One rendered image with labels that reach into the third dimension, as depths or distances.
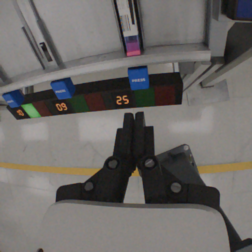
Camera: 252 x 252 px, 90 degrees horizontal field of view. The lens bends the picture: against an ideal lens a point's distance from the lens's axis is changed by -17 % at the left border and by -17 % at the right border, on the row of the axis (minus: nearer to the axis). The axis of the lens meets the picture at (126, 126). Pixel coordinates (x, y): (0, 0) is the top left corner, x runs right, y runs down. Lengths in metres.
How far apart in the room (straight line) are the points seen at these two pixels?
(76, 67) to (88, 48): 0.03
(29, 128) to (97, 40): 1.15
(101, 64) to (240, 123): 0.93
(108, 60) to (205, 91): 0.80
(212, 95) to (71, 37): 0.84
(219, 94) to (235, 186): 0.58
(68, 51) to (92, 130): 0.80
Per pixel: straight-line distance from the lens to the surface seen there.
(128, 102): 0.24
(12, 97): 0.29
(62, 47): 0.20
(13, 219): 1.93
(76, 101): 0.26
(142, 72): 0.18
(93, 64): 0.17
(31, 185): 1.44
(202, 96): 0.92
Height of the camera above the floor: 0.89
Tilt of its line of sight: 78 degrees down
